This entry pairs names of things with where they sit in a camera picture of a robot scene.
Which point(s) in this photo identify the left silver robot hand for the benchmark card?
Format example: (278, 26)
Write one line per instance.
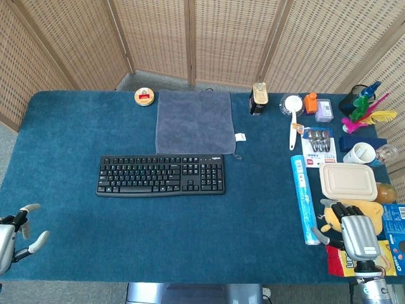
(5, 238)

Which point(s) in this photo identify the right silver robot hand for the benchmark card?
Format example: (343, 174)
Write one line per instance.
(357, 231)

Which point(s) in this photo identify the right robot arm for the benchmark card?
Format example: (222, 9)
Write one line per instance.
(369, 282)

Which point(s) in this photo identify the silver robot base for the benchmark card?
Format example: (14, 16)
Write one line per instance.
(194, 293)

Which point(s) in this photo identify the yellow plush toy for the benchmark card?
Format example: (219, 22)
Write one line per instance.
(375, 211)

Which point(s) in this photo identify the yellow and red snack bag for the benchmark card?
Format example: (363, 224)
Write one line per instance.
(338, 263)

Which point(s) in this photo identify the blue Oreo box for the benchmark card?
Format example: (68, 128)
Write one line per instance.
(395, 237)

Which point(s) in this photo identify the beige lidded lunch box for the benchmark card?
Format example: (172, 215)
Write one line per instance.
(348, 181)

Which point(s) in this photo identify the light blue rolled tube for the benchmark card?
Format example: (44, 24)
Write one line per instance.
(302, 199)

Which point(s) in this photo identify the white paper cup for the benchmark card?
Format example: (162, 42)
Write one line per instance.
(359, 153)

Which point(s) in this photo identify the clear plastic bottle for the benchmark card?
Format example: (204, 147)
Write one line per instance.
(384, 154)

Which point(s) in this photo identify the dark blue box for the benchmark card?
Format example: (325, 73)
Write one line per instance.
(349, 142)

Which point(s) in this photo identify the colourful feather shuttlecock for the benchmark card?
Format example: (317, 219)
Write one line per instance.
(364, 115)

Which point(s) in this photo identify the clear box with purple contents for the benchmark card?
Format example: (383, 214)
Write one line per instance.
(323, 111)

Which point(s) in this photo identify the black mesh pen holder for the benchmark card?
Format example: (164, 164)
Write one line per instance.
(350, 98)

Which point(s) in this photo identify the orange small box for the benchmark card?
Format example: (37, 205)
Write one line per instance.
(310, 103)

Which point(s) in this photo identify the blue spray bottle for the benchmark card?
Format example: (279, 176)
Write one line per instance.
(369, 89)

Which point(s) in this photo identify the blue carpet table cover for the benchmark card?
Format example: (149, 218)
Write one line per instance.
(158, 228)

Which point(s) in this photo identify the black box with gold can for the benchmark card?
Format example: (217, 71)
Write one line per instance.
(259, 98)

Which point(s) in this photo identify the black Logitech keyboard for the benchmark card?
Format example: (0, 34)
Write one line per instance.
(160, 175)

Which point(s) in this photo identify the grey towel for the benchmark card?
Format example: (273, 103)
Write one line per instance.
(195, 122)

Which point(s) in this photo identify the round tin with red label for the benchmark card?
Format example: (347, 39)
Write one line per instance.
(144, 96)

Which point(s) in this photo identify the wicker folding screen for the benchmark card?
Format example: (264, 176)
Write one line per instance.
(202, 38)

